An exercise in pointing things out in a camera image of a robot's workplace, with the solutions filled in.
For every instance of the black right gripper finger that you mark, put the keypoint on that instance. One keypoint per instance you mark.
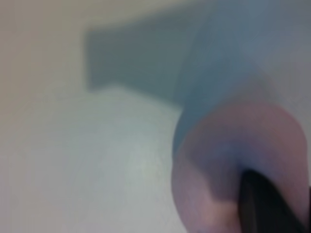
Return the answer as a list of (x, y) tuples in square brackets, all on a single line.
[(267, 206)]

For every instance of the pink peach with green mark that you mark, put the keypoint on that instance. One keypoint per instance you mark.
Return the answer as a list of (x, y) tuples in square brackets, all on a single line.
[(218, 150)]

